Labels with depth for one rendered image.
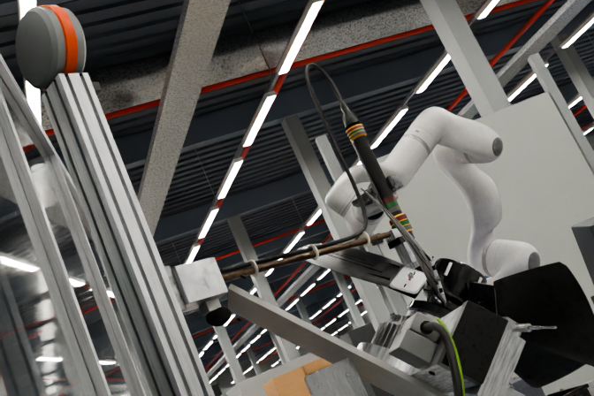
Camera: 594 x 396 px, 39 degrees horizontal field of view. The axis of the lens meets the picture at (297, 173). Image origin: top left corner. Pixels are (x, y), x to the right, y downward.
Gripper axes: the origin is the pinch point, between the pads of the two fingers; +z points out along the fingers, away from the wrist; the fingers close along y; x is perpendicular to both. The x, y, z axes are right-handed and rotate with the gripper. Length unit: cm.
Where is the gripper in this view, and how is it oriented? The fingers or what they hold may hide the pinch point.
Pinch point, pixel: (381, 186)
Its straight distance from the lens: 199.4
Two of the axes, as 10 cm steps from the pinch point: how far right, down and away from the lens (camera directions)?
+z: 0.8, -3.2, -9.4
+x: -4.0, -8.8, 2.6
